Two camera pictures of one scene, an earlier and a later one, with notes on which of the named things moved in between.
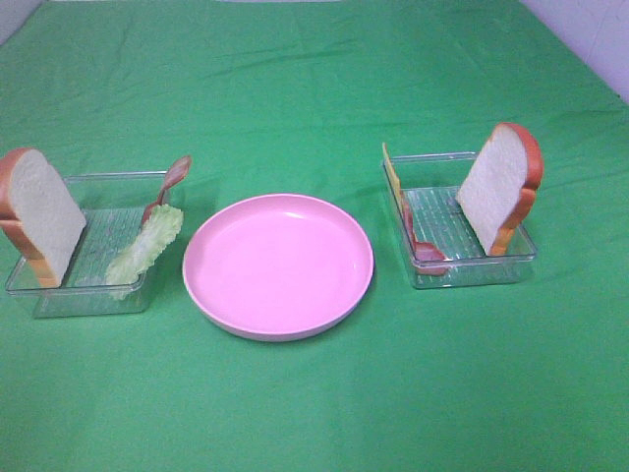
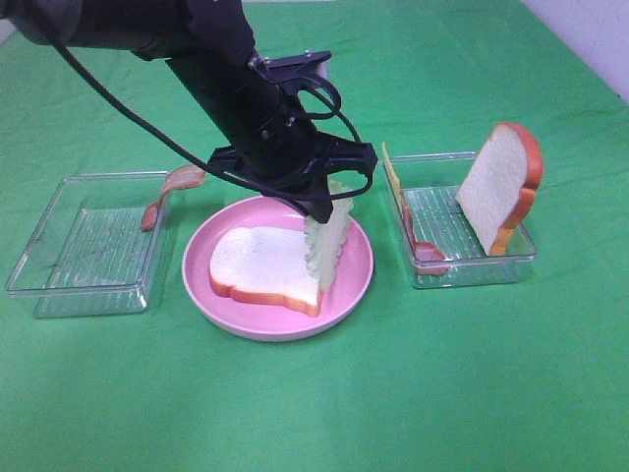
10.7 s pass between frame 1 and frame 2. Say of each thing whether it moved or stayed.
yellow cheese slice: stayed
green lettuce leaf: moved
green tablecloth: stayed
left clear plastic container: stayed
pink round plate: stayed
